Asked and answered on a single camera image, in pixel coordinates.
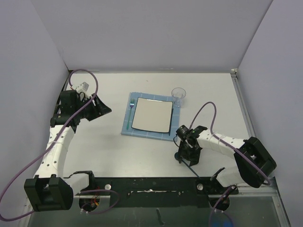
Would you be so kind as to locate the dark blue knife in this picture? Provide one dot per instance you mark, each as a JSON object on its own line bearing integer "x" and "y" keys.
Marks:
{"x": 171, "y": 118}

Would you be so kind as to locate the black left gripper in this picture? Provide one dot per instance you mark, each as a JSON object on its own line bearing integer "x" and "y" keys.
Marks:
{"x": 99, "y": 109}

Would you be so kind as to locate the square white plate dark rim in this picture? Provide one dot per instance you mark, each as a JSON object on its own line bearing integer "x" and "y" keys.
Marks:
{"x": 152, "y": 115}

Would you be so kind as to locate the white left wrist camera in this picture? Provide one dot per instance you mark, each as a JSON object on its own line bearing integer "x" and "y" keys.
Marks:
{"x": 83, "y": 87}

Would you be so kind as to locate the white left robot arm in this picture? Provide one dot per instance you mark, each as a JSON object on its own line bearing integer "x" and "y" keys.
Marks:
{"x": 48, "y": 190}

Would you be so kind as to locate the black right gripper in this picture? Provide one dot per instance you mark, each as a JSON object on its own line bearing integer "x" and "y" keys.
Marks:
{"x": 193, "y": 158}

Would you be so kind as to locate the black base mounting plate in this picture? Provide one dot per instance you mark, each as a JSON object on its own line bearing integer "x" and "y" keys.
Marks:
{"x": 150, "y": 192}

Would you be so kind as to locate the blue plastic spoon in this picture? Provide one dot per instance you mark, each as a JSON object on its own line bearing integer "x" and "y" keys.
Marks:
{"x": 191, "y": 169}

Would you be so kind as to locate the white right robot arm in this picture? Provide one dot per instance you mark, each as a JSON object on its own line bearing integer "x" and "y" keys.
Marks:
{"x": 254, "y": 164}

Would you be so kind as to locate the clear drinking glass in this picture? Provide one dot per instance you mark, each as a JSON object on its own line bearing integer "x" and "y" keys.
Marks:
{"x": 178, "y": 94}

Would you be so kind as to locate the blue grid placemat cloth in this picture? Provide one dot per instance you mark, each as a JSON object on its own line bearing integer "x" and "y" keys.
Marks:
{"x": 148, "y": 134}

